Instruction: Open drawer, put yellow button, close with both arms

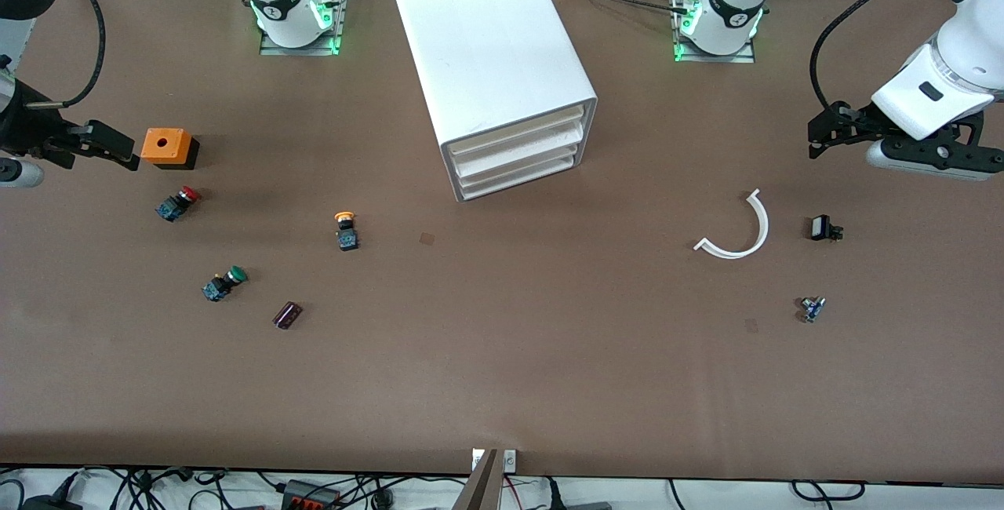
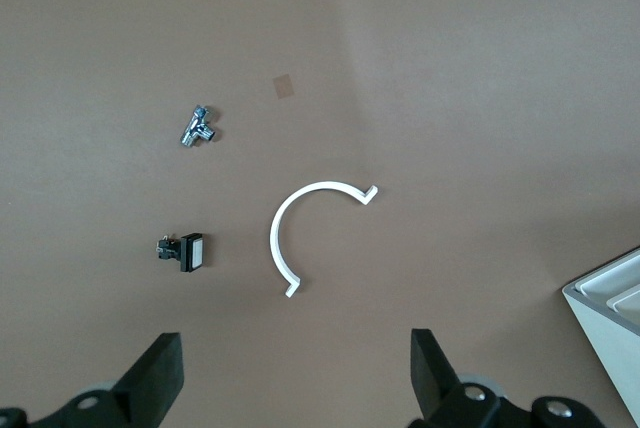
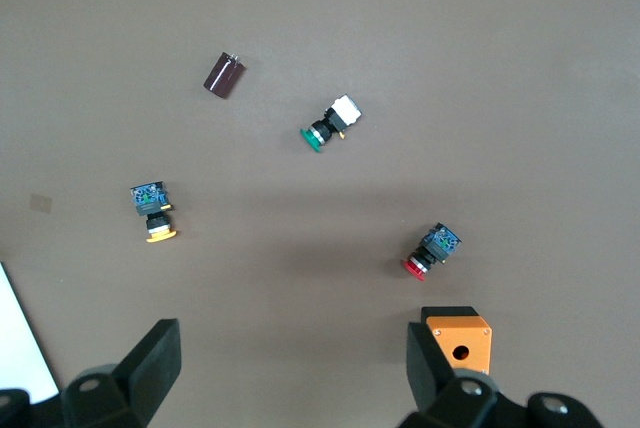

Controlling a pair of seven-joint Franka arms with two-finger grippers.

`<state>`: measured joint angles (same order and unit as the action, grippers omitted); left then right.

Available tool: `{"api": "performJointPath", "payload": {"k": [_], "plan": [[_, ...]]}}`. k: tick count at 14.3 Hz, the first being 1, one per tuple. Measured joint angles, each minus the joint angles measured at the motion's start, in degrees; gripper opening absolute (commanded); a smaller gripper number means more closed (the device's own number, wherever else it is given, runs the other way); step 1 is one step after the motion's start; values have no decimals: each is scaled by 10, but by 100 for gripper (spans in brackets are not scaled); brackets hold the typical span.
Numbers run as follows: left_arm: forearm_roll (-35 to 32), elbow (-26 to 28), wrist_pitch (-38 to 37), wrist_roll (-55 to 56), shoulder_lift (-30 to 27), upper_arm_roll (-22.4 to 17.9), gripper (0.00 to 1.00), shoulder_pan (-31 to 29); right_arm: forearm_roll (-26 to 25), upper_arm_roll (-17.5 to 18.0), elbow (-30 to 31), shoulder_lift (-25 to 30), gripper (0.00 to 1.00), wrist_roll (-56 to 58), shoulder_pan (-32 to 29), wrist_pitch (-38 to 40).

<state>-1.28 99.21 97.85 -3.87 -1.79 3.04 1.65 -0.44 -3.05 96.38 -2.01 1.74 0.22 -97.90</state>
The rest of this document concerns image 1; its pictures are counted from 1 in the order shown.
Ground orange push button switch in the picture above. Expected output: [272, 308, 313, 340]
[334, 211, 361, 252]

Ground white plastic drawer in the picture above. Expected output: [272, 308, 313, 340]
[447, 104, 587, 162]
[453, 124, 584, 180]
[457, 143, 581, 197]

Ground white drawer cabinet housing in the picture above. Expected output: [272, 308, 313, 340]
[393, 0, 598, 203]

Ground orange box with black base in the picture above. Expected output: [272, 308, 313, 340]
[140, 128, 200, 171]

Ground black power strip red switches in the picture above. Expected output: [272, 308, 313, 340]
[281, 479, 343, 510]

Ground brown slanted bar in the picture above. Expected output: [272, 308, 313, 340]
[453, 449, 504, 510]

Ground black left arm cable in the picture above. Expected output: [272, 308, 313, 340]
[809, 0, 964, 112]

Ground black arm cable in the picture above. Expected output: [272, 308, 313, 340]
[27, 0, 107, 109]
[809, 0, 964, 112]

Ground red push button switch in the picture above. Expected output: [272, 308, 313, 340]
[155, 186, 202, 223]

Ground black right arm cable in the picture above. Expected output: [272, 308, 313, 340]
[27, 0, 107, 109]

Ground white curved plastic bracket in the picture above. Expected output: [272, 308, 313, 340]
[693, 188, 770, 260]

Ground green push button switch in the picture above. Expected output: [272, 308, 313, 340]
[202, 265, 249, 303]

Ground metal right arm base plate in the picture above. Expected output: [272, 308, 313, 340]
[259, 0, 350, 56]

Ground black looped cable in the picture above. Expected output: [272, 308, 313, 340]
[791, 479, 866, 502]

